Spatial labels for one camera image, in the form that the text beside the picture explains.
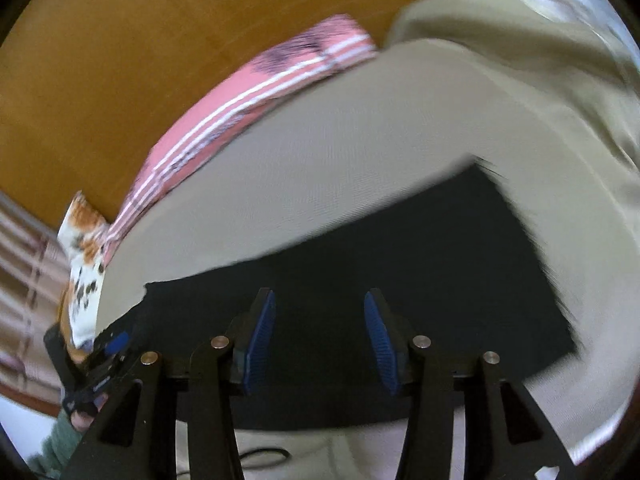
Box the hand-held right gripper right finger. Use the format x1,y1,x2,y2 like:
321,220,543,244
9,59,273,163
363,289,576,480

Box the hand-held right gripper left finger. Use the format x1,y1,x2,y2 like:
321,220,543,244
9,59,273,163
62,287,277,480

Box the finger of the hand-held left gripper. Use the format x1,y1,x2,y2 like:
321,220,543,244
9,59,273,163
92,327,137,363

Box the black pants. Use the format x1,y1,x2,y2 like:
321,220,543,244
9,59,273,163
97,156,582,432

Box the person's left forearm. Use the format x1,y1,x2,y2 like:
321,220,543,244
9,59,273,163
26,412,86,480

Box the person's left hand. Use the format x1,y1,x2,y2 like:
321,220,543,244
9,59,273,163
69,394,109,432

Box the floral print pillow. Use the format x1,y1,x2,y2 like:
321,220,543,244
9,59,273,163
56,190,112,365

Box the striped curtain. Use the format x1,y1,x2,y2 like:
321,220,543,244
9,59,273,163
0,191,72,403

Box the pink striped pillow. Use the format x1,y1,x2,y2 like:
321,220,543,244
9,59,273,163
102,14,379,262

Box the woven bamboo headboard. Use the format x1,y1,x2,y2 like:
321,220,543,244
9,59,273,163
0,0,467,222

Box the beige blanket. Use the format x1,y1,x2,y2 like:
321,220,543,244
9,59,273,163
384,0,640,281

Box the black cable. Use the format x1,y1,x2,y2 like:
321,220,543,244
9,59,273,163
236,447,292,467

